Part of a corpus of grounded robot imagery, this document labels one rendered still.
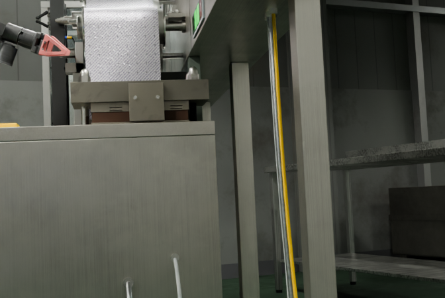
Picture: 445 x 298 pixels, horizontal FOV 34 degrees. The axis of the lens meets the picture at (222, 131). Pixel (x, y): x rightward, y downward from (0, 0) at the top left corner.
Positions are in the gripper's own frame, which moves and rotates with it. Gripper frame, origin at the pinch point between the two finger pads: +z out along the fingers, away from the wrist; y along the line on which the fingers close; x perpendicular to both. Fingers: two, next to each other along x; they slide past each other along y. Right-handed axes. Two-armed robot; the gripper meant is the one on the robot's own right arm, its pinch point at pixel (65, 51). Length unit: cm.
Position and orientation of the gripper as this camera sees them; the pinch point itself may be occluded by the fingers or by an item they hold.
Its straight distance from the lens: 236.8
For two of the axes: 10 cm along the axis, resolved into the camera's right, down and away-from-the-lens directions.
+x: 3.3, -9.4, -0.6
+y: 0.0, 0.6, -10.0
